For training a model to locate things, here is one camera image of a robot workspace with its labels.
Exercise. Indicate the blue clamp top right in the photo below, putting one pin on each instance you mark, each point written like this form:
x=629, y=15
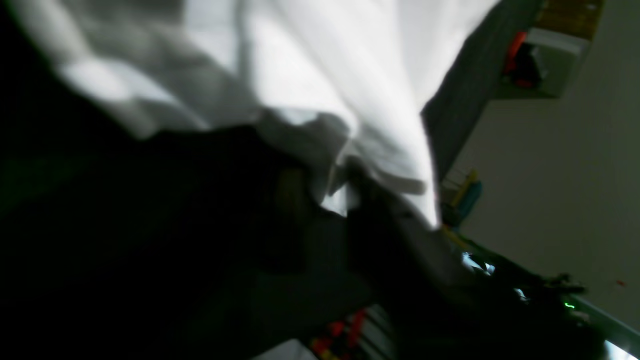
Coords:
x=460, y=191

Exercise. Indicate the black table cloth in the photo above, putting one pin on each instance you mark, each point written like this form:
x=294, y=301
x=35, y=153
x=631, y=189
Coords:
x=451, y=115

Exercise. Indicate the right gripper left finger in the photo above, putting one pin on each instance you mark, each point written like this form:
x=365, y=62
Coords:
x=250, y=261

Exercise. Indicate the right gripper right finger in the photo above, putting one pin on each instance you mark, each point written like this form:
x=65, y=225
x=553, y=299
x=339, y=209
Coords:
x=439, y=307

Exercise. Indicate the orange clamp top right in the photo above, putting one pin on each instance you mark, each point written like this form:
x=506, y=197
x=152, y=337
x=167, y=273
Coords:
x=524, y=66

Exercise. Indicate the white printed t-shirt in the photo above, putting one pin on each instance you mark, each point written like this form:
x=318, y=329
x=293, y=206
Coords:
x=326, y=81

